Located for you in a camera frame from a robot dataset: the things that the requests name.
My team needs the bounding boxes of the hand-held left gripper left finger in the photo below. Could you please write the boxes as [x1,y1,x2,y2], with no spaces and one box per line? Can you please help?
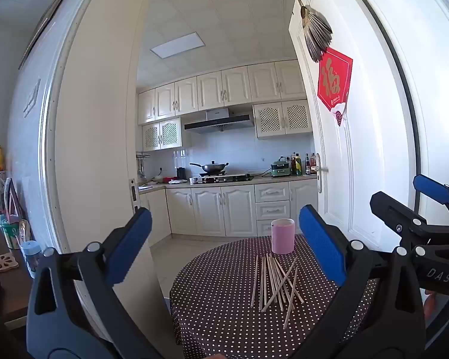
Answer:
[26,207,161,359]

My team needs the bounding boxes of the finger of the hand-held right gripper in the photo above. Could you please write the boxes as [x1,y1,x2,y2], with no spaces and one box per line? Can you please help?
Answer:
[412,174,449,226]
[370,191,449,247]

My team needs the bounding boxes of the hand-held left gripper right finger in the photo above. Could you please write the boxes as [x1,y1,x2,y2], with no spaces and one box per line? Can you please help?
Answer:
[292,205,427,359]

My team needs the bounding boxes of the pink cup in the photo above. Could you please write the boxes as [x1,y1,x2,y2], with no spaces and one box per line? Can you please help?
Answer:
[271,218,296,255]

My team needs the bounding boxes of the bunch of wooden chopsticks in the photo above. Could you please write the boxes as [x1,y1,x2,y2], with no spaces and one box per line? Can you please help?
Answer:
[250,253,306,325]

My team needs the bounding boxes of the hanging kitchen utensils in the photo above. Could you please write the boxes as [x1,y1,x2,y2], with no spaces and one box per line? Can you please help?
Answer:
[136,152,151,182]

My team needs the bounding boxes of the person's right hand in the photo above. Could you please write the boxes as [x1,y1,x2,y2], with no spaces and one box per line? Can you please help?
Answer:
[424,292,439,324]

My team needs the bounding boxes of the cream lower cabinets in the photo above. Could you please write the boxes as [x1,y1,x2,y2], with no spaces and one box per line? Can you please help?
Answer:
[139,179,319,247]

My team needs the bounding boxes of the cream cabinets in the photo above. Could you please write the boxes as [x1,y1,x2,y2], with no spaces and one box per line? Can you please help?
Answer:
[138,60,308,125]
[139,179,319,247]

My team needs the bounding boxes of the green countertop appliance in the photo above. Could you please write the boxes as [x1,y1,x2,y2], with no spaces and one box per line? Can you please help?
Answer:
[271,162,293,177]

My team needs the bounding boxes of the blue lidded bottle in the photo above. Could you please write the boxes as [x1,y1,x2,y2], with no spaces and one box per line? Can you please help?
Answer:
[20,240,43,279]

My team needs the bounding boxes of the polka dot round table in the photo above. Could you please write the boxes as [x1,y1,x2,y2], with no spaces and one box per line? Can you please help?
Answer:
[169,235,382,359]

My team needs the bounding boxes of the black wok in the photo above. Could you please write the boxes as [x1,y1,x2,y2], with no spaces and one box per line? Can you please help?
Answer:
[189,161,230,175]

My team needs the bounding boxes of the white door with latch plate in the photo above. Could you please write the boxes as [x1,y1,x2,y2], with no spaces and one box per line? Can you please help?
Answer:
[5,0,173,348]

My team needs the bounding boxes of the gas stove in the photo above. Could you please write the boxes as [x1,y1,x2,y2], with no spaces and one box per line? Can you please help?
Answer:
[199,173,254,183]

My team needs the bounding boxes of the narrow lattice door cabinet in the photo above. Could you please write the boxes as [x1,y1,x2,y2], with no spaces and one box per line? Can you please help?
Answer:
[142,117,183,152]

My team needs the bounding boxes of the green patterned cup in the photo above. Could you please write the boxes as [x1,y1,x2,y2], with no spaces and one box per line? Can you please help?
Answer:
[0,213,23,249]

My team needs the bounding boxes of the wooden desk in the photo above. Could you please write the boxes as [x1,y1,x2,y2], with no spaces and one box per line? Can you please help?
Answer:
[0,219,34,322]

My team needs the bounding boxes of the wooden carved coaster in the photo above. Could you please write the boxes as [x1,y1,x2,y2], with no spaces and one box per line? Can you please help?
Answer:
[0,253,19,274]

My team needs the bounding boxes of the wide lattice door cabinet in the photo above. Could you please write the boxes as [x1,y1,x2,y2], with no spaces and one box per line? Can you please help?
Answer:
[253,99,313,140]

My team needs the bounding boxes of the red paper door decoration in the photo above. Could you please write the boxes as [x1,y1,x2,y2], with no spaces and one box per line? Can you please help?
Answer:
[317,47,353,126]

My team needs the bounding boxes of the range hood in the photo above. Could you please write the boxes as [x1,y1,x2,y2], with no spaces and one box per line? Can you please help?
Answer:
[183,108,255,134]

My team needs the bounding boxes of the cream upper cabinets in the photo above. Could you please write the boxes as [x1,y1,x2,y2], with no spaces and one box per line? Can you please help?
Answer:
[138,60,308,125]

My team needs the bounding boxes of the grey feather fan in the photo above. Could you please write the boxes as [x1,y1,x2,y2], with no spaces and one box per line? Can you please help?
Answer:
[297,0,333,63]

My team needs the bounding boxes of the ceiling light panel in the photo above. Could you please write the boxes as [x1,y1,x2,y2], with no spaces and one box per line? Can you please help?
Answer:
[150,32,204,60]

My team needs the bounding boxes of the white door with handle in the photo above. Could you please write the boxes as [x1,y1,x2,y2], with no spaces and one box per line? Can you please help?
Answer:
[288,0,421,249]

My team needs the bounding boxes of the silver door handle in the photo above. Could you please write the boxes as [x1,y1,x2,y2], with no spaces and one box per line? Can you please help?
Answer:
[316,153,330,194]

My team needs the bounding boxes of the house shaped frame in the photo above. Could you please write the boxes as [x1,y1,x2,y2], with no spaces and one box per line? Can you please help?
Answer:
[4,177,27,225]

